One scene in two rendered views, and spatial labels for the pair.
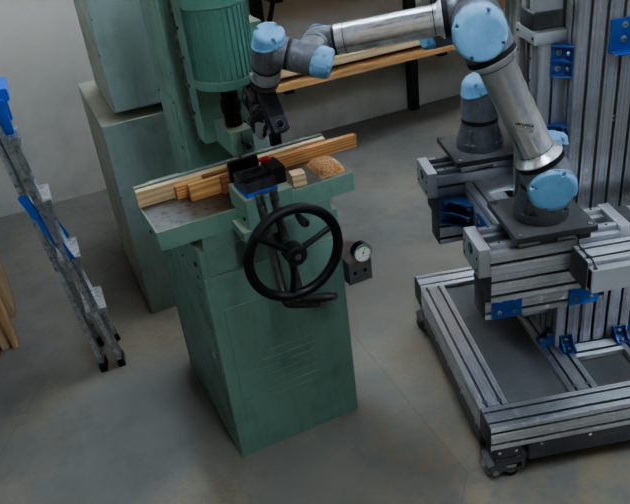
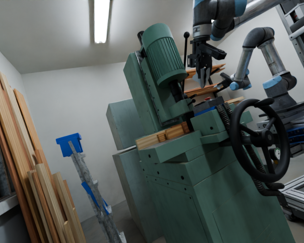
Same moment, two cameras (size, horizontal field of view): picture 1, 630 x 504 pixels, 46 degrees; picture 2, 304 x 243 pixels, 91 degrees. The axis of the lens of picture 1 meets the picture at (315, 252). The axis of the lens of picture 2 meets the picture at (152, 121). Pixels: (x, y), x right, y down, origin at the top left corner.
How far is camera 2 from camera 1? 1.56 m
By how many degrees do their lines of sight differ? 36
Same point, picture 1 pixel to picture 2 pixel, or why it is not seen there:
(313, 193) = not seen: hidden behind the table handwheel
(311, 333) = (268, 225)
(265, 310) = (237, 209)
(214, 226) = (190, 142)
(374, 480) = not seen: outside the picture
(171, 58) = (144, 89)
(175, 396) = not seen: outside the picture
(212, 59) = (166, 60)
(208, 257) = (192, 166)
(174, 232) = (166, 146)
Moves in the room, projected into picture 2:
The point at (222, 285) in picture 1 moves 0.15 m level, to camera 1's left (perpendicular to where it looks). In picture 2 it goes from (205, 189) to (170, 203)
